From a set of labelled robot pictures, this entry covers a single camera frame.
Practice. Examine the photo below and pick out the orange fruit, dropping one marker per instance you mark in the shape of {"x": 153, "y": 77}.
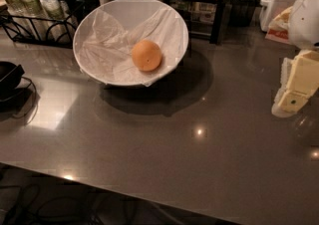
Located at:
{"x": 146, "y": 55}

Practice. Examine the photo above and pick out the white paper liner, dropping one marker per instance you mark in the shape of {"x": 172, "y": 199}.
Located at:
{"x": 109, "y": 49}

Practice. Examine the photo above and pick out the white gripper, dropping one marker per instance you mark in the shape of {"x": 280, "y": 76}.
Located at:
{"x": 305, "y": 20}

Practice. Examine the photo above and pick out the stack of paper cups right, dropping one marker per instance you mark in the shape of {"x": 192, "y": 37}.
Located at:
{"x": 55, "y": 11}

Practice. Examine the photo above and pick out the stack of paper cups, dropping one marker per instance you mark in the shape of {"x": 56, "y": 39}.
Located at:
{"x": 17, "y": 10}
{"x": 55, "y": 11}
{"x": 33, "y": 6}

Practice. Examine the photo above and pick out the stack of paper cups middle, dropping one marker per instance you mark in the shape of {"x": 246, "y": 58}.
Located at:
{"x": 33, "y": 6}

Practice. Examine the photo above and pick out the white bowl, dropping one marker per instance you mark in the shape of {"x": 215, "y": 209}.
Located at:
{"x": 129, "y": 10}

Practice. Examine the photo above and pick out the black device on left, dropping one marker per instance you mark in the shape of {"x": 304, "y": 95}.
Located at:
{"x": 10, "y": 78}

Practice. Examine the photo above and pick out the stack of paper cups left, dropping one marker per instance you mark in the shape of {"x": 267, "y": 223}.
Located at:
{"x": 17, "y": 10}

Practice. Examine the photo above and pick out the black condiment shelf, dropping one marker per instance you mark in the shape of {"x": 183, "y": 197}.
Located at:
{"x": 203, "y": 17}

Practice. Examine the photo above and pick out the black mesh basket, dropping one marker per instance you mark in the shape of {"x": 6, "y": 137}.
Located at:
{"x": 241, "y": 12}

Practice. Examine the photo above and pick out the black wire rack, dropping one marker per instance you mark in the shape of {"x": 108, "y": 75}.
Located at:
{"x": 72, "y": 20}

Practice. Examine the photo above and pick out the red and white packet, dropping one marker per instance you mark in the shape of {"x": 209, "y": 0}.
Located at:
{"x": 279, "y": 27}

